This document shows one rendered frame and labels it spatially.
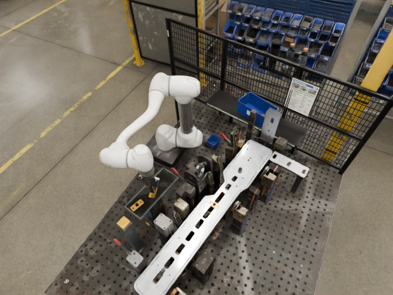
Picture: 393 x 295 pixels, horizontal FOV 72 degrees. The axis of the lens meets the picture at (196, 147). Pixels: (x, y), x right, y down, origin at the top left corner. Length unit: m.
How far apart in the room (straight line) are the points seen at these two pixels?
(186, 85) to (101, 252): 1.35
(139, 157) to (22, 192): 2.47
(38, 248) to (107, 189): 0.87
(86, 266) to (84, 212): 1.12
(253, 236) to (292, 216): 0.36
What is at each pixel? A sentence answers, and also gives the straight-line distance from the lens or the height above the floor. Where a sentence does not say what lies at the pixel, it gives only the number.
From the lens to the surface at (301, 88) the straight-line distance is 2.23.
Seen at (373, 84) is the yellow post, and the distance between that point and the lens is 2.11.
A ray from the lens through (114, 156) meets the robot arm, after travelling 1.50.
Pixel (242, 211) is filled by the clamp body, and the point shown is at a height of 1.04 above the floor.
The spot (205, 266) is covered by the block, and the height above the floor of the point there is 1.03.
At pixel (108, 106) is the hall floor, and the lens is 4.24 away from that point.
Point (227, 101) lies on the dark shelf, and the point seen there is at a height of 1.03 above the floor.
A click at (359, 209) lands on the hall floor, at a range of 3.44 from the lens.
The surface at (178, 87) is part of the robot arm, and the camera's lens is 1.75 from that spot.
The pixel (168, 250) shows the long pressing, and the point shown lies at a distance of 1.82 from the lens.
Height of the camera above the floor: 2.72
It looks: 52 degrees down
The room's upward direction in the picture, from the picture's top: 2 degrees counter-clockwise
